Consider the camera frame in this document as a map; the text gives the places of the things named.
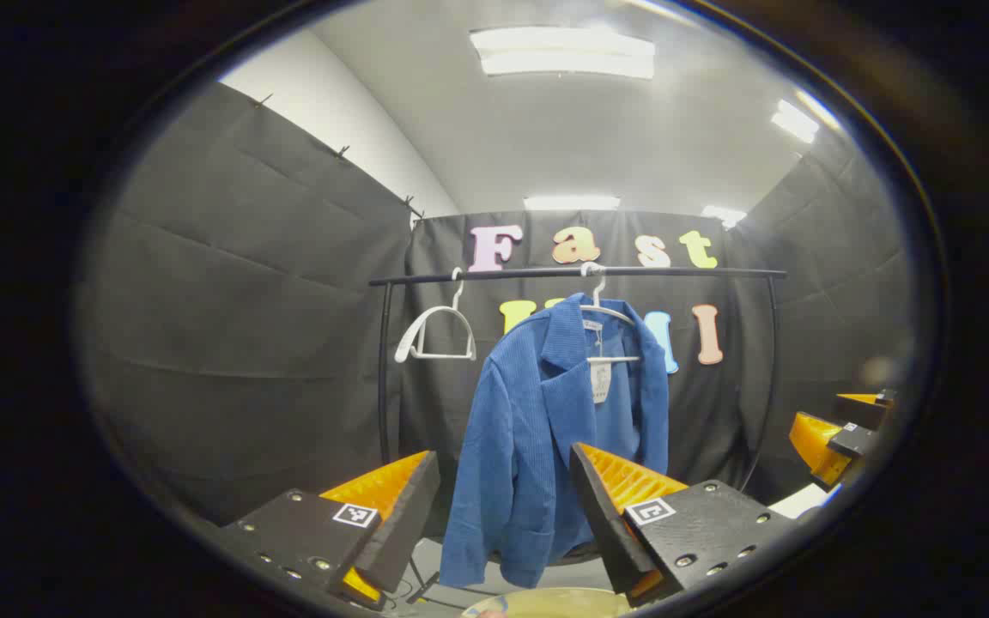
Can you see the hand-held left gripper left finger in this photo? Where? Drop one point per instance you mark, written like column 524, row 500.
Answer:
column 400, row 524

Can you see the black backdrop cloth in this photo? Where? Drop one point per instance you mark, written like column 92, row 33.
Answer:
column 245, row 343

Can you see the cream laundry hamper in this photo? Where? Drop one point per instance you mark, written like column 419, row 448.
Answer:
column 546, row 602

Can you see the black clothes rack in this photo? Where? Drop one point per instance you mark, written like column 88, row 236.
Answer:
column 503, row 275

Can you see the white clothes hanger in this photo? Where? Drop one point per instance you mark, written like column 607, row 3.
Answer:
column 409, row 339
column 597, row 296

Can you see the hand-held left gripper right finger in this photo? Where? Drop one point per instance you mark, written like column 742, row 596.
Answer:
column 602, row 515

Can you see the large ceiling light panel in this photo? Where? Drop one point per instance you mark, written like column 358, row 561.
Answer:
column 563, row 51

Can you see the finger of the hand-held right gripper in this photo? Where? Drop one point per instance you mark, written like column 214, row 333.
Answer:
column 851, row 440
column 864, row 412

